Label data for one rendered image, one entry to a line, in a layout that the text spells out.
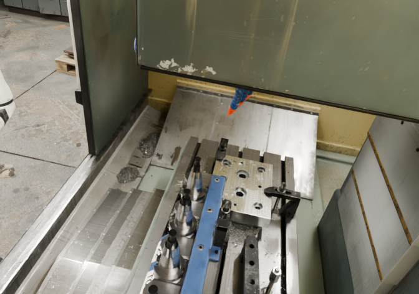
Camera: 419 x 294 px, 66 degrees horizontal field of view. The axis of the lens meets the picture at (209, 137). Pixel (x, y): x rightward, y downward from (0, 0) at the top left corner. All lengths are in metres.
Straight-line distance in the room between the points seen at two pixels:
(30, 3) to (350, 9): 5.82
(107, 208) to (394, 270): 1.07
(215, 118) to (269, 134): 0.33
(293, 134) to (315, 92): 1.45
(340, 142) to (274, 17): 1.80
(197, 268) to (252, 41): 0.45
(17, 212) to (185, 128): 1.30
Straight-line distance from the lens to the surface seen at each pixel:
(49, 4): 5.87
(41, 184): 2.70
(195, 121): 1.93
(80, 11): 1.29
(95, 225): 1.42
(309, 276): 1.52
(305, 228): 1.67
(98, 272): 1.25
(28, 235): 1.35
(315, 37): 0.49
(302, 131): 1.99
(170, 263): 0.67
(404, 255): 0.96
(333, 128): 2.16
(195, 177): 0.79
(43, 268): 1.41
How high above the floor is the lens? 1.82
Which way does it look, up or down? 36 degrees down
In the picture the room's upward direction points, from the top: 9 degrees clockwise
